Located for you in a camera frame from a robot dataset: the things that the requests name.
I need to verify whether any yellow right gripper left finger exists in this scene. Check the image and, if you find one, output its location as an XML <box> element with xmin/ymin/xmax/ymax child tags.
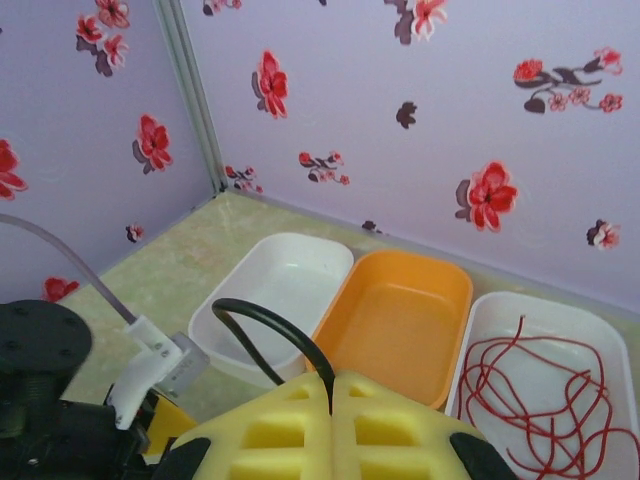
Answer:
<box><xmin>149</xmin><ymin>372</ymin><xmax>335</xmax><ymax>480</ymax></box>

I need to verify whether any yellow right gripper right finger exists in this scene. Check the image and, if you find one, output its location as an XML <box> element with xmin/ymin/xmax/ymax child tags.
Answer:
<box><xmin>332</xmin><ymin>369</ymin><xmax>521</xmax><ymax>480</ymax></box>

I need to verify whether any black cable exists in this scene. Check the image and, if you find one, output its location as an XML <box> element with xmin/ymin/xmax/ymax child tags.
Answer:
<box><xmin>211</xmin><ymin>297</ymin><xmax>337</xmax><ymax>417</ymax></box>

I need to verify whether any red cable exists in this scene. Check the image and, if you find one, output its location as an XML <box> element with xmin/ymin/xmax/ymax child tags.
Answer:
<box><xmin>457</xmin><ymin>314</ymin><xmax>614</xmax><ymax>476</ymax></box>

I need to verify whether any orange plastic bin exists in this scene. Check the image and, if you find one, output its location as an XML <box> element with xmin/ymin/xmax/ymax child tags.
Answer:
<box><xmin>305</xmin><ymin>249</ymin><xmax>475</xmax><ymax>410</ymax></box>

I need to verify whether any white plastic bin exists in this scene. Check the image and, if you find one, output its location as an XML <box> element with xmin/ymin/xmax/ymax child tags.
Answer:
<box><xmin>443</xmin><ymin>292</ymin><xmax>630</xmax><ymax>480</ymax></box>
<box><xmin>187</xmin><ymin>232</ymin><xmax>355</xmax><ymax>390</ymax></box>

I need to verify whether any grey left arm cable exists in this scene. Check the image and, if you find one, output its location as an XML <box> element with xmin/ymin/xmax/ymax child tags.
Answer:
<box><xmin>0</xmin><ymin>213</ymin><xmax>139</xmax><ymax>326</ymax></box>

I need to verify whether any aluminium corner post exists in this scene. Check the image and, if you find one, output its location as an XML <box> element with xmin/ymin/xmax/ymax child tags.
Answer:
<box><xmin>151</xmin><ymin>0</ymin><xmax>227</xmax><ymax>195</ymax></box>

